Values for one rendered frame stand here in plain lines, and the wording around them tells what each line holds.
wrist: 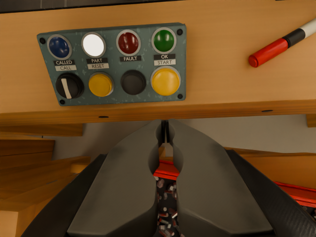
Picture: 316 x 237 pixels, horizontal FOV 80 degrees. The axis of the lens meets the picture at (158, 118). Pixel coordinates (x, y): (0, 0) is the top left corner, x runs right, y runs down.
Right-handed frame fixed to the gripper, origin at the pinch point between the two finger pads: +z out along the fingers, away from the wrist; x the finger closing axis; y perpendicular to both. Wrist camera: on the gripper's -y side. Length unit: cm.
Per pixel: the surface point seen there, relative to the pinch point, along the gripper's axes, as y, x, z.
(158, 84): -0.1, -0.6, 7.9
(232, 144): 61, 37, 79
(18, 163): 50, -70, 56
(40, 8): -8.1, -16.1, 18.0
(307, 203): 11.1, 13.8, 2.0
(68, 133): 44, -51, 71
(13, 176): 33, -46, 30
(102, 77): -1.0, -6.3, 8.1
